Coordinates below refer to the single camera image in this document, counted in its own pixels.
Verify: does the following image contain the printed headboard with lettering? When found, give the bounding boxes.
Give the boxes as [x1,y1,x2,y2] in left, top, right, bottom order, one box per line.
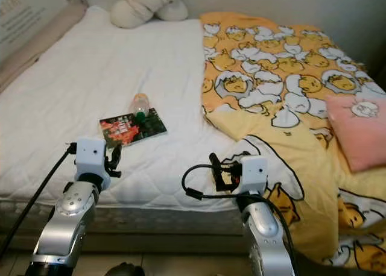
[0,0,82,48]

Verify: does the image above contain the orange egg print blanket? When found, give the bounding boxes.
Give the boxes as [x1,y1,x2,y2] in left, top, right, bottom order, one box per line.
[200,11,386,274]

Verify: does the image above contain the white quilted mattress pad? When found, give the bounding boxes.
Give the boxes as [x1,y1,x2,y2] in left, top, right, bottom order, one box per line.
[0,5,254,213]

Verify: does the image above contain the red and green book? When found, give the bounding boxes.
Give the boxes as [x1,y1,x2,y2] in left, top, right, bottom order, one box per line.
[100,108,168,148]

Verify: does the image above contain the looped black right gripper cable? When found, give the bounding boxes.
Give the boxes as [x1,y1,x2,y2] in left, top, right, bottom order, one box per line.
[181,163,242,199]

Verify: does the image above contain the grey mattress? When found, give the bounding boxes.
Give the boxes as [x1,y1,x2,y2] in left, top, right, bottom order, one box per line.
[0,199,248,237]

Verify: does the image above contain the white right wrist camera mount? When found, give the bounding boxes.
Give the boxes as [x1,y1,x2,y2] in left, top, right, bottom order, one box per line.
[238,155,270,195]

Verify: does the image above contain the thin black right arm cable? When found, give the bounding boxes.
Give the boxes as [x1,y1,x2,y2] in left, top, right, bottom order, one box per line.
[268,195,299,276]

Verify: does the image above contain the beige padded bed rail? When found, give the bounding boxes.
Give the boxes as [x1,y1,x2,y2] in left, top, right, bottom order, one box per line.
[0,2,88,90]

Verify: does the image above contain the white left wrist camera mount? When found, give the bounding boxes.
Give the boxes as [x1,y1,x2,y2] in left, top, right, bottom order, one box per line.
[74,138,110,189]

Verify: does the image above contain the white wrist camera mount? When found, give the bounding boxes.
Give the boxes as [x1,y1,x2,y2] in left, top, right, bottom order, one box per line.
[74,138,110,189]
[238,155,270,195]

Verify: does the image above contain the white plush toy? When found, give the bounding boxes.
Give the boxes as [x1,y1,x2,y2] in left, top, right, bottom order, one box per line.
[110,0,189,30]

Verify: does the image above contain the clear plastic bottle green cap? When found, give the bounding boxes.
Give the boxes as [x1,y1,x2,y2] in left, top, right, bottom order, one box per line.
[130,93,151,121]

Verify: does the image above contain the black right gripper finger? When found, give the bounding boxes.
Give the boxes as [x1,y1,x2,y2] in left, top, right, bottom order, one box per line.
[209,152,224,191]

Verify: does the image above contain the pink embroidered pillow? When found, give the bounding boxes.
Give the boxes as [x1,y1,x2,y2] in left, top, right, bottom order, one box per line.
[324,94,386,173]

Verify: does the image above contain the brown bed base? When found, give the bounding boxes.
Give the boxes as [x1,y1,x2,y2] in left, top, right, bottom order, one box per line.
[0,231,248,256]

